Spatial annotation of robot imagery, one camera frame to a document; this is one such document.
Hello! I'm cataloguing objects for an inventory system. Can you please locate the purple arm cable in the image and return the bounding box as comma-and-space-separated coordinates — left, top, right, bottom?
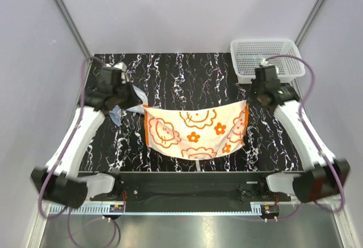
262, 54, 347, 223
37, 56, 122, 247

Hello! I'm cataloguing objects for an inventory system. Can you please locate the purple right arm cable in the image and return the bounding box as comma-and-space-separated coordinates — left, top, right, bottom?
262, 54, 347, 223

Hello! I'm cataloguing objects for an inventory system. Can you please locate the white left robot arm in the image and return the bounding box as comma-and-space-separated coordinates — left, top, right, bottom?
31, 62, 143, 208

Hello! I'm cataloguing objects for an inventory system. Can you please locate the white plastic basket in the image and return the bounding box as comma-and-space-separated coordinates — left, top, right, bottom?
230, 39, 305, 84

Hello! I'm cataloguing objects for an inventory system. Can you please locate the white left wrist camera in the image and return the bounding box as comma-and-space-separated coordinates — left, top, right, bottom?
112, 62, 129, 81

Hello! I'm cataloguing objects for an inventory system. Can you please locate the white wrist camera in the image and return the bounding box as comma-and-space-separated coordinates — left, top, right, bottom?
112, 62, 129, 81
259, 58, 274, 68

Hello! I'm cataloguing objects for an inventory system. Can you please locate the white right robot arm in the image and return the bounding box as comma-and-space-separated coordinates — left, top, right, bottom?
250, 65, 350, 203

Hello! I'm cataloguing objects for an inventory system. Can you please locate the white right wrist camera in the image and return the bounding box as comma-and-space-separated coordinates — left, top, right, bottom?
259, 58, 274, 68

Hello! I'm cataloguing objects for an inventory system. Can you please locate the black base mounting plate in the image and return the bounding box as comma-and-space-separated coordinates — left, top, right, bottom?
91, 171, 290, 203

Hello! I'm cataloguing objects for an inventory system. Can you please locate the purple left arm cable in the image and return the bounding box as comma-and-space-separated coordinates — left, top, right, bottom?
37, 56, 122, 247

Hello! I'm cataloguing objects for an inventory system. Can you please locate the light blue towel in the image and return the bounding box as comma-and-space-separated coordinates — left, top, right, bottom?
109, 85, 148, 127

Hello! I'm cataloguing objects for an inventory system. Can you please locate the orange and white towel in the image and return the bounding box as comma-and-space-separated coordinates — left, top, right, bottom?
143, 100, 249, 161

